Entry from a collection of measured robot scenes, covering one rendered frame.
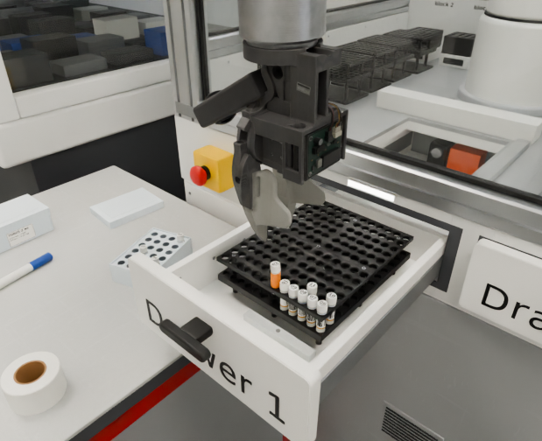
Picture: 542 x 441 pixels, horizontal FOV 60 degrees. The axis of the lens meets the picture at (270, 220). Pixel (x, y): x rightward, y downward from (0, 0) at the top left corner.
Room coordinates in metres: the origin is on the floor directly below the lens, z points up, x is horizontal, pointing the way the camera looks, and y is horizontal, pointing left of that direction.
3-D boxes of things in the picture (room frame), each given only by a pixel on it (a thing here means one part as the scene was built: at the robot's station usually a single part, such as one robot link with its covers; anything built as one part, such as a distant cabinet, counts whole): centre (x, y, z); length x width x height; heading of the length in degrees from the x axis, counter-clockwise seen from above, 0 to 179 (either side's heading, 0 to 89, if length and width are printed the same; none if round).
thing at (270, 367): (0.38, 0.07, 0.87); 0.29 x 0.02 x 0.11; 48
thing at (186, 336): (0.36, 0.08, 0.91); 0.07 x 0.04 x 0.01; 48
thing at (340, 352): (0.54, -0.07, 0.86); 0.40 x 0.26 x 0.06; 138
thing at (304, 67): (0.43, -0.02, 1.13); 0.09 x 0.08 x 0.12; 48
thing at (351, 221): (0.53, -0.07, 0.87); 0.22 x 0.18 x 0.06; 138
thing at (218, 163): (0.83, 0.11, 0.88); 0.07 x 0.05 x 0.07; 48
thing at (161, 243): (0.67, 0.21, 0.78); 0.12 x 0.08 x 0.04; 156
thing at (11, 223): (0.77, 0.51, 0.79); 0.13 x 0.09 x 0.05; 140
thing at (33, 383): (0.40, 0.30, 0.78); 0.07 x 0.07 x 0.04
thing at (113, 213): (0.87, 0.31, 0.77); 0.13 x 0.09 x 0.02; 134
